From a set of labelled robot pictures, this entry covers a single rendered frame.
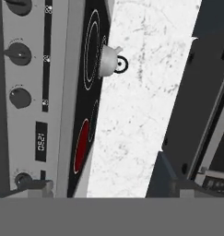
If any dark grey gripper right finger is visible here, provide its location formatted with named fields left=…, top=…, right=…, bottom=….
left=146, top=150, right=218, bottom=199

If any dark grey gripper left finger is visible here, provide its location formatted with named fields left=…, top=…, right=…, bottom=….
left=0, top=179, right=54, bottom=199

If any dark grey stove knob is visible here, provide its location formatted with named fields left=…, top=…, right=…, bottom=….
left=3, top=41, right=33, bottom=66
left=4, top=0, right=33, bottom=18
left=8, top=87, right=33, bottom=110
left=13, top=171, right=34, bottom=189

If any silver stove with black hob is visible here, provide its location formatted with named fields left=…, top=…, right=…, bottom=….
left=0, top=0, right=115, bottom=199

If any dark grey cupboard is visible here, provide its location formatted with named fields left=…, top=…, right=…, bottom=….
left=191, top=0, right=224, bottom=47

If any black stove handle bar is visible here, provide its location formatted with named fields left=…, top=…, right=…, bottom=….
left=41, top=0, right=53, bottom=113

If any white kettle with black handle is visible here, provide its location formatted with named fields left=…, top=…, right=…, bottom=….
left=99, top=43, right=130, bottom=78

